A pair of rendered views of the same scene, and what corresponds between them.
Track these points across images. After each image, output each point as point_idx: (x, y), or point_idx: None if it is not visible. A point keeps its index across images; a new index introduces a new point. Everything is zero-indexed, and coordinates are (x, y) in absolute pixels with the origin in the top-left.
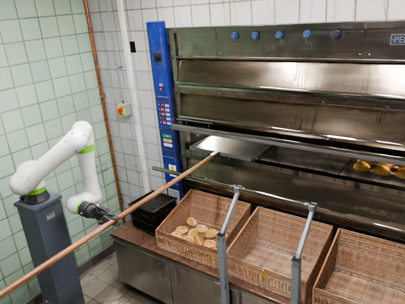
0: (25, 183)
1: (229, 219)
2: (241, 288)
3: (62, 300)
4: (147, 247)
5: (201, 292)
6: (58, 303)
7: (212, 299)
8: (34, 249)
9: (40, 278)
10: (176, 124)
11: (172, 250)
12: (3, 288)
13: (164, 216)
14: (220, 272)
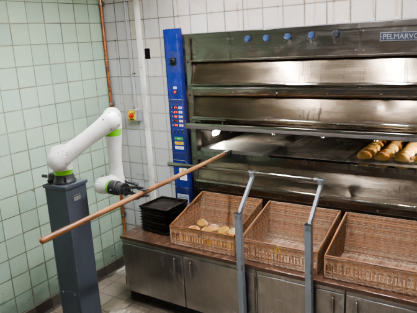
0: (62, 158)
1: (245, 200)
2: (257, 268)
3: (81, 286)
4: (160, 244)
5: (216, 282)
6: (76, 289)
7: (227, 287)
8: None
9: (59, 265)
10: (190, 123)
11: (186, 244)
12: (61, 228)
13: (176, 217)
14: (237, 253)
